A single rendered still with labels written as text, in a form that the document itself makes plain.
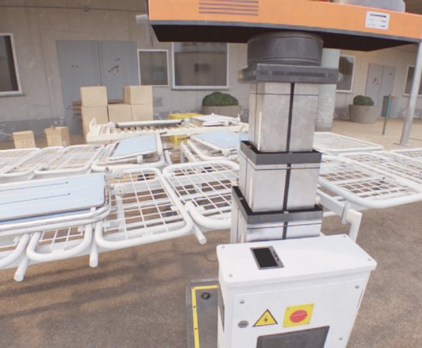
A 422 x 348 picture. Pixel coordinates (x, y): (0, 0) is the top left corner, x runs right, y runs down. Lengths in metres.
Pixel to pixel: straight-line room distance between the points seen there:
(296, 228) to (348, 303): 0.18
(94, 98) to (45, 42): 3.00
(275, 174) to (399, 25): 0.37
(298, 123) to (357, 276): 0.32
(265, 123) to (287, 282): 0.30
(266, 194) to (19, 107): 7.08
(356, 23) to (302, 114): 0.19
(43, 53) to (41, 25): 0.63
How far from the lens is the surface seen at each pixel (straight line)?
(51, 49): 7.24
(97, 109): 4.62
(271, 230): 0.55
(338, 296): 0.58
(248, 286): 0.48
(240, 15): 0.48
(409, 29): 0.64
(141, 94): 4.73
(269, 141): 0.51
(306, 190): 0.56
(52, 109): 7.20
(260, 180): 0.51
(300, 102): 0.53
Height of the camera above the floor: 1.00
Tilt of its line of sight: 19 degrees down
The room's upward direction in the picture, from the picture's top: straight up
